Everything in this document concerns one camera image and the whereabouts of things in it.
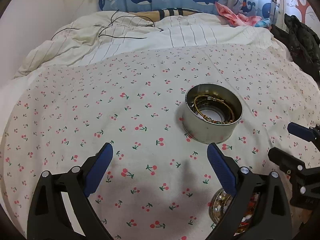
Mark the cherry print bed sheet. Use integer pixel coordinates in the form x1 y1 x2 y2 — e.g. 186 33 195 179
1 44 319 239

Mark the peach bead bracelet gold charm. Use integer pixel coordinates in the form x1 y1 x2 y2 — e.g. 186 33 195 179
209 189 259 236

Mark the round silver metal tin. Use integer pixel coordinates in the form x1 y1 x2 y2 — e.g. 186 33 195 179
182 83 243 144

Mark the white striped duvet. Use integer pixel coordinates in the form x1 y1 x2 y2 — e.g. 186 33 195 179
15 11 288 78

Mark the striped tan pillow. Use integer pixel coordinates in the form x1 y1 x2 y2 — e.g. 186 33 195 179
130 8 200 22

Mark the pink crumpled cloth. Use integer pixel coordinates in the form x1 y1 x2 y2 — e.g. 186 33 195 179
215 3 262 27

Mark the pile of bangles and bracelets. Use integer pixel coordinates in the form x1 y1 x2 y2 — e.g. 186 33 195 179
191 94 236 125

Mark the black cable on duvet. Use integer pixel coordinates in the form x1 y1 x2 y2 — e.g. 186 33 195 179
51 9 164 41

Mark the black jacket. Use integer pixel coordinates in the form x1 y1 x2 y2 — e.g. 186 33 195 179
271 14 320 83

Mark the turquoise cloth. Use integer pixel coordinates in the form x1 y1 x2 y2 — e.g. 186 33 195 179
254 18 272 28

